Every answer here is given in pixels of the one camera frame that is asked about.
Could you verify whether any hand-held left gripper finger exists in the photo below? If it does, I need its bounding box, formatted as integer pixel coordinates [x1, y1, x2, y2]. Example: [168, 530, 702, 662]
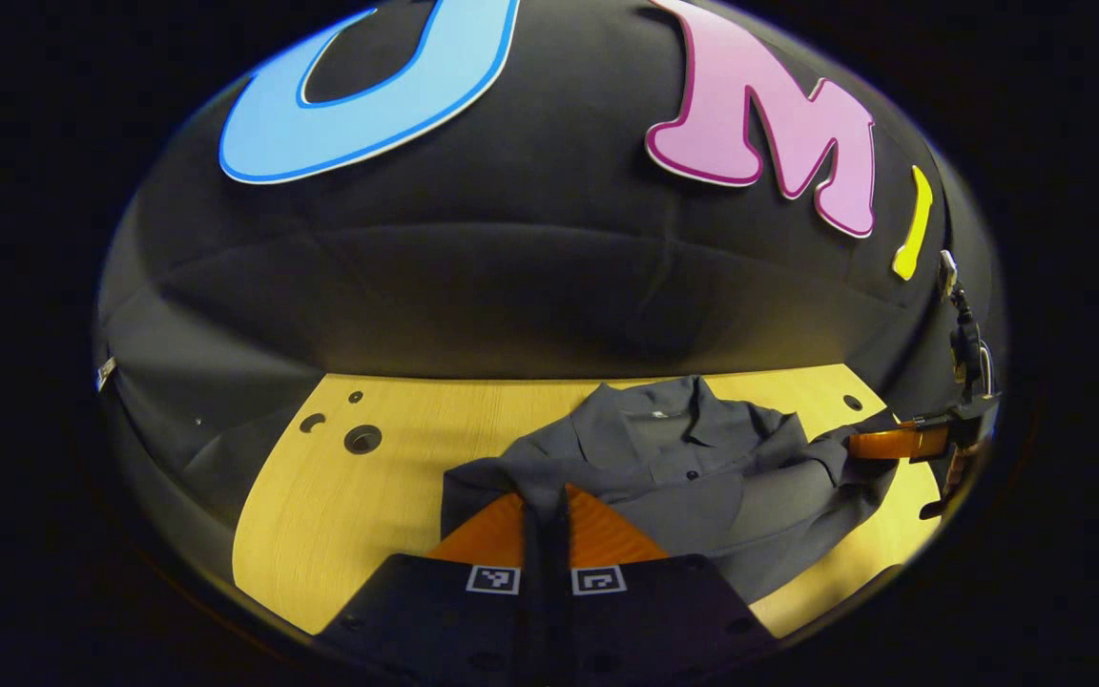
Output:
[549, 484, 779, 687]
[316, 491, 550, 687]

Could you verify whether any grey long-sleeved shirt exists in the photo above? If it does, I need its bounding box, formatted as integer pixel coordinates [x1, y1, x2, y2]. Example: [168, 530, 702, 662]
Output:
[441, 375, 902, 604]

